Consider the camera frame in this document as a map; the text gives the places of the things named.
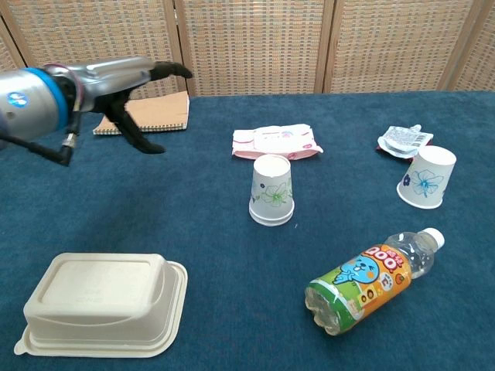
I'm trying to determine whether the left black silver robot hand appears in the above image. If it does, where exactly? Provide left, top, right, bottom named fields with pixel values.
left=75, top=56, right=194, bottom=155

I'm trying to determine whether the paper cup green flower print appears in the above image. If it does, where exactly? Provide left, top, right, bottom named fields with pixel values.
left=250, top=154, right=296, bottom=218

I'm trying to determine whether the paper cup blue flower print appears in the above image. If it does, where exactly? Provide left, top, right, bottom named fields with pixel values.
left=396, top=145, right=457, bottom=210

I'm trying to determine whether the woven bamboo screen panel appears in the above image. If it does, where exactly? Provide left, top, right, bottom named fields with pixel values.
left=0, top=15, right=26, bottom=73
left=173, top=0, right=336, bottom=97
left=324, top=0, right=484, bottom=94
left=0, top=0, right=186, bottom=100
left=450, top=0, right=495, bottom=93

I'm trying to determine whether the brown spiral notebook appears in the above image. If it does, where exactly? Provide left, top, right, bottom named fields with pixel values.
left=92, top=91, right=190, bottom=136

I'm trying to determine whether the blue table cloth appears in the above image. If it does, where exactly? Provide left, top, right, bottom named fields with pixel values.
left=0, top=90, right=495, bottom=371

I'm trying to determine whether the pink white wet wipes pack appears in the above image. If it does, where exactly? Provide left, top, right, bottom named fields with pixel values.
left=230, top=123, right=324, bottom=162

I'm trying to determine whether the beige lidded food container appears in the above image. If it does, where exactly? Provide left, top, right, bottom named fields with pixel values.
left=13, top=252, right=189, bottom=359

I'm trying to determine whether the crumpled white spout pouch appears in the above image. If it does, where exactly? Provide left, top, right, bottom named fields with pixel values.
left=375, top=124, right=434, bottom=159

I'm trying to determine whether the plastic bottle orange green label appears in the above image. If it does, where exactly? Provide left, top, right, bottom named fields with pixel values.
left=304, top=226, right=446, bottom=337

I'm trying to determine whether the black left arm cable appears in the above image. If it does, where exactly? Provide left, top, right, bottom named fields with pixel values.
left=0, top=107, right=84, bottom=167

